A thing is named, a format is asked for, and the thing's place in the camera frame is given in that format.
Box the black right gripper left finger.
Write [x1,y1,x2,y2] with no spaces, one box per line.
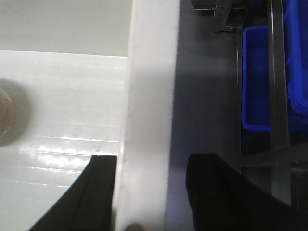
[31,155,117,231]

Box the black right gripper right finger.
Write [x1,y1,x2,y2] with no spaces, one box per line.
[186,154,308,231]

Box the pink plush ball yellow trim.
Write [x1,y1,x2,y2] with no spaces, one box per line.
[0,78,33,147]

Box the white plastic tote box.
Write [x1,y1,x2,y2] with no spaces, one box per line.
[0,0,180,231]

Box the blue plastic bin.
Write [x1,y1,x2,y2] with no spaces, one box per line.
[282,0,308,115]
[242,26,271,132]

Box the grey metal shelf frame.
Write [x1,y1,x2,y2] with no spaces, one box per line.
[191,0,308,212]

